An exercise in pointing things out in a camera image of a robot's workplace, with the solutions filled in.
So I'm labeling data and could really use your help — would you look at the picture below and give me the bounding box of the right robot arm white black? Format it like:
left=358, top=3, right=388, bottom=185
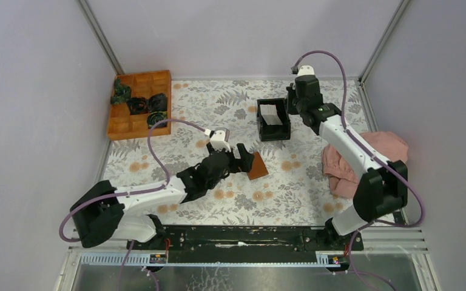
left=287, top=75, right=408, bottom=250

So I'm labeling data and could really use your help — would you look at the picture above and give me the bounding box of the orange wooden compartment tray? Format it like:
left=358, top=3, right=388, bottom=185
left=107, top=70, right=172, bottom=141

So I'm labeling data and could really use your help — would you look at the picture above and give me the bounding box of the brown leather card holder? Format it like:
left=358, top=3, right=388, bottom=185
left=248, top=152, right=269, bottom=181

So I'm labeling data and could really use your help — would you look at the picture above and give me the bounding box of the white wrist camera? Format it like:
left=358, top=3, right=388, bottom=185
left=204, top=127, right=232, bottom=153
left=291, top=65, right=316, bottom=77

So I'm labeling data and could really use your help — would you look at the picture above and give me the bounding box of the green black rolled sock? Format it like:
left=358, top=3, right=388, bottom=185
left=146, top=111, right=167, bottom=129

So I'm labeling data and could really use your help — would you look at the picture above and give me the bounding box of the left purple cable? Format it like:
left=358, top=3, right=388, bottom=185
left=59, top=118, right=213, bottom=244

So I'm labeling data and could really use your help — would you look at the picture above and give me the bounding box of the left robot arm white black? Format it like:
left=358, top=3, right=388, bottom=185
left=69, top=144, right=255, bottom=249

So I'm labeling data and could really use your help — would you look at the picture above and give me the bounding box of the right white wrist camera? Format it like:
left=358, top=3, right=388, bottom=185
left=291, top=65, right=316, bottom=77

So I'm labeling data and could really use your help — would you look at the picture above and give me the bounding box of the stack of credit cards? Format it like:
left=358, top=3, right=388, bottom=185
left=259, top=104, right=283, bottom=126

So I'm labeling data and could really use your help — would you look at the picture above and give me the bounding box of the black rolled sock right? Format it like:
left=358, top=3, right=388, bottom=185
left=147, top=93, right=168, bottom=113

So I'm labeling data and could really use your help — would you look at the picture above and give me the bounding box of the black card box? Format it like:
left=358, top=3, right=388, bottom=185
left=257, top=98, right=291, bottom=142

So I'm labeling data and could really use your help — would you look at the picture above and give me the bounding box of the floral patterned table mat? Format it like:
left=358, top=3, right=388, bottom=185
left=90, top=79, right=397, bottom=228

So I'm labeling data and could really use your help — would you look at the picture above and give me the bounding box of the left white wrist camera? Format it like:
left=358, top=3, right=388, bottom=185
left=204, top=127, right=232, bottom=153

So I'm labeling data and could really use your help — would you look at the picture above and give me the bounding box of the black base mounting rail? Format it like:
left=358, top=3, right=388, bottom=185
left=132, top=225, right=364, bottom=265

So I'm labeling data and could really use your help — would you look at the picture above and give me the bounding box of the pink crumpled cloth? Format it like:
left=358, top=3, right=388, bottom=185
left=322, top=132, right=409, bottom=199

